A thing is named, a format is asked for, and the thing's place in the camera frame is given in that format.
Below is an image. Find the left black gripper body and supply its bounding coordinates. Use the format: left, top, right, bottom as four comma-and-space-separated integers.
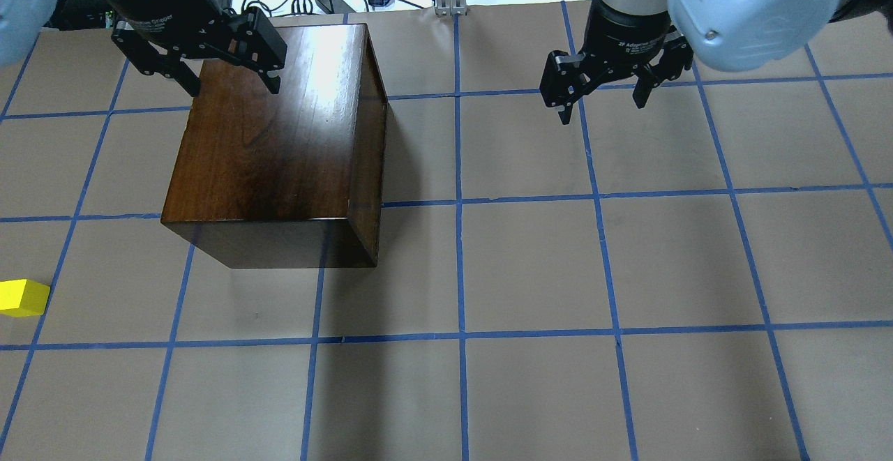
114, 9, 254, 71

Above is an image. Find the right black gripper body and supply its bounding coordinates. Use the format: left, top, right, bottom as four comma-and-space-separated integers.
578, 29, 678, 89

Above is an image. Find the dark wooden cabinet box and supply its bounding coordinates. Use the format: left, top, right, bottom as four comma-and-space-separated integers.
160, 23, 389, 269

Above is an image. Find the black power adapter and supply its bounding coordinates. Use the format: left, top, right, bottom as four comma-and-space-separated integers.
315, 0, 355, 14

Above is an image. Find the yellow cube block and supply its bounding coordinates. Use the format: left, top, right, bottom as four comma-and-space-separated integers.
1, 278, 51, 317

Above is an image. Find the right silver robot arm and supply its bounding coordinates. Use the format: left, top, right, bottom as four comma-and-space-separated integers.
539, 0, 891, 124

